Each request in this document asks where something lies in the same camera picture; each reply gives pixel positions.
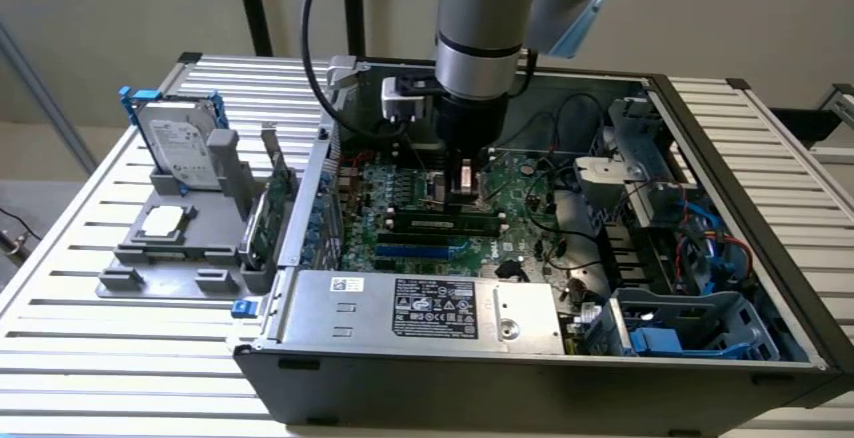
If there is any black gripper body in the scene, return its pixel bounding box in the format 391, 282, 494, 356
434, 92, 512, 161

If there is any green RAM stick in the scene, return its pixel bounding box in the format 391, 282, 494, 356
391, 209, 502, 236

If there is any black RAM slot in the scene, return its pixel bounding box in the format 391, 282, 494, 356
384, 230, 503, 248

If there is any blue expansion slot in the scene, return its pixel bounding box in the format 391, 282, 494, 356
374, 242, 467, 262

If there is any CPU socket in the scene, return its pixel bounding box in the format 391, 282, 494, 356
414, 166, 462, 205

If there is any green motherboard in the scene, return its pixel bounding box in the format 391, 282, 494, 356
331, 147, 583, 280

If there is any metal disk bay cage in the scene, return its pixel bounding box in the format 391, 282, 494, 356
571, 96, 703, 232

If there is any green graphics card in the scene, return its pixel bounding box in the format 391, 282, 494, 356
238, 121, 300, 268

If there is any silver power supply unit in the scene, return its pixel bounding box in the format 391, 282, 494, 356
274, 269, 567, 358

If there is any grey parts rack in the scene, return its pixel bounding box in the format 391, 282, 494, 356
96, 129, 280, 300

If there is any black open PC case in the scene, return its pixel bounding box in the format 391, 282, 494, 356
230, 55, 854, 428

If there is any silver CPU chip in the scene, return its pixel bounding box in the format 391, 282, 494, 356
141, 205, 187, 236

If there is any grey and blue disk bay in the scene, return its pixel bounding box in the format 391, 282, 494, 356
607, 286, 781, 360

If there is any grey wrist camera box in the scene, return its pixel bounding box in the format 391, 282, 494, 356
379, 76, 430, 123

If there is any black looping wire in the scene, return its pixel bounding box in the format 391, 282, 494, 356
531, 91, 610, 160

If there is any grey case lock handle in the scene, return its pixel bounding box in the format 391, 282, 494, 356
324, 54, 374, 110

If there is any black camera cable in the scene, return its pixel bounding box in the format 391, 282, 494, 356
299, 0, 410, 148

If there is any black stand post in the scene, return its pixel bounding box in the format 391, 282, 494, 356
230, 0, 276, 58
338, 0, 370, 59

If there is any blue wire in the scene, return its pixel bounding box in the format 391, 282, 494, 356
671, 196, 727, 245

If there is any hard disk in blue bracket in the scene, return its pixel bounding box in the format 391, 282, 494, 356
117, 85, 232, 194

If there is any red wire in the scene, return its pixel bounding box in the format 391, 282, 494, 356
721, 234, 757, 282

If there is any aluminium frame profile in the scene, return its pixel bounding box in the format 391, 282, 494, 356
0, 21, 99, 175

